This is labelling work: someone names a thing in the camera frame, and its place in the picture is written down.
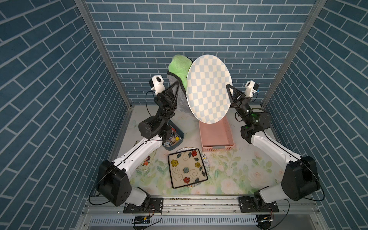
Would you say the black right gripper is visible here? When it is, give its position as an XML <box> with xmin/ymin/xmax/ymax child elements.
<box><xmin>226</xmin><ymin>90</ymin><xmax>253</xmax><ymax>129</ymax></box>

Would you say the round grey checkered plate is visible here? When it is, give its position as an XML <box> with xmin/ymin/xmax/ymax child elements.
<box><xmin>186</xmin><ymin>55</ymin><xmax>232</xmax><ymax>124</ymax></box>

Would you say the square floral plate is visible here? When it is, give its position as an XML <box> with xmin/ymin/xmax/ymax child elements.
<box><xmin>167</xmin><ymin>148</ymin><xmax>209</xmax><ymax>189</ymax></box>

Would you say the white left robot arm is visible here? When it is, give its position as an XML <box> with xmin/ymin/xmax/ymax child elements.
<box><xmin>94</xmin><ymin>81</ymin><xmax>180</xmax><ymax>207</ymax></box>

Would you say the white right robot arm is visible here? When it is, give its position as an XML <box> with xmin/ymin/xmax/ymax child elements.
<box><xmin>226</xmin><ymin>84</ymin><xmax>322</xmax><ymax>209</ymax></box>

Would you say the teal plastic stationery bin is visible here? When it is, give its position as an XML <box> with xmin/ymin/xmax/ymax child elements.
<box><xmin>163</xmin><ymin>121</ymin><xmax>185</xmax><ymax>150</ymax></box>

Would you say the pink plastic dish basket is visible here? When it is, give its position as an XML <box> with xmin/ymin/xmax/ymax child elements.
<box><xmin>199</xmin><ymin>117</ymin><xmax>235</xmax><ymax>151</ymax></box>

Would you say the colourful picture book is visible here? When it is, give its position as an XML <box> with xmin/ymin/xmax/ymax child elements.
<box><xmin>134</xmin><ymin>140</ymin><xmax>157</xmax><ymax>171</ymax></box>

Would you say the small green circuit board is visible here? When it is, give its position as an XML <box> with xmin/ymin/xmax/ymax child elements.
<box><xmin>132</xmin><ymin>216</ymin><xmax>151</xmax><ymax>225</ymax></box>

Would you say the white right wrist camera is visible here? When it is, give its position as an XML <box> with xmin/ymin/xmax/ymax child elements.
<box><xmin>244</xmin><ymin>80</ymin><xmax>259</xmax><ymax>98</ymax></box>

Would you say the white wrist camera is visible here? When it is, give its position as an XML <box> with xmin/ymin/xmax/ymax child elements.
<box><xmin>149</xmin><ymin>75</ymin><xmax>165</xmax><ymax>95</ymax></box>
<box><xmin>244</xmin><ymin>80</ymin><xmax>259</xmax><ymax>98</ymax></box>

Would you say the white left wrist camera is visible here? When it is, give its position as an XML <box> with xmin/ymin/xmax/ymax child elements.
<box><xmin>149</xmin><ymin>75</ymin><xmax>165</xmax><ymax>95</ymax></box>

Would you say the aluminium corner post right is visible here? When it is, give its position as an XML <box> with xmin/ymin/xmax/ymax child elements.
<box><xmin>260</xmin><ymin>0</ymin><xmax>327</xmax><ymax>109</ymax></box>

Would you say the aluminium corner post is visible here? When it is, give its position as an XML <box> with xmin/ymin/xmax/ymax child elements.
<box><xmin>74</xmin><ymin>0</ymin><xmax>133</xmax><ymax>109</ymax></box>
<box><xmin>260</xmin><ymin>0</ymin><xmax>327</xmax><ymax>109</ymax></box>

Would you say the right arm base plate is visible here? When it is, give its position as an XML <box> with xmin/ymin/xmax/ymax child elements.
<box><xmin>238</xmin><ymin>192</ymin><xmax>279</xmax><ymax>213</ymax></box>

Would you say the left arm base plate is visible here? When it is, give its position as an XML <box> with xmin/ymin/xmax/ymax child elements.
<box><xmin>123</xmin><ymin>197</ymin><xmax>164</xmax><ymax>214</ymax></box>

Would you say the aluminium corner post left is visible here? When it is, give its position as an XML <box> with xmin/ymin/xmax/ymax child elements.
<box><xmin>74</xmin><ymin>0</ymin><xmax>133</xmax><ymax>109</ymax></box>

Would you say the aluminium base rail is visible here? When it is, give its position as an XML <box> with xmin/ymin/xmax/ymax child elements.
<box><xmin>76</xmin><ymin>195</ymin><xmax>328</xmax><ymax>230</ymax></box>

